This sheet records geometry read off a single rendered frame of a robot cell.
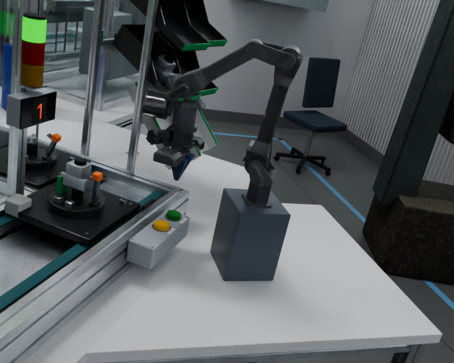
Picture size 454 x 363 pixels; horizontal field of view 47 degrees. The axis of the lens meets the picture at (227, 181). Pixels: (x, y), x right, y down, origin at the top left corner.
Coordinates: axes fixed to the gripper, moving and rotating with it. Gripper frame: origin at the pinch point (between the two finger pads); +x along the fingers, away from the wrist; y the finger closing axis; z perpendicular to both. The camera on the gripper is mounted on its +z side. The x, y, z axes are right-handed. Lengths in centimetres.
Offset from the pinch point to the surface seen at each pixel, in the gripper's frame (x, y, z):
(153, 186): 13.2, -12.1, 12.2
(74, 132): 21, -53, 69
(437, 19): -40, -219, -55
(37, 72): -21.4, 19.8, 28.3
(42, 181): 10.8, 9.2, 34.8
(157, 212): 13.2, 1.8, 3.5
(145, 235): 13.4, 14.9, 0.0
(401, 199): 65, -201, -64
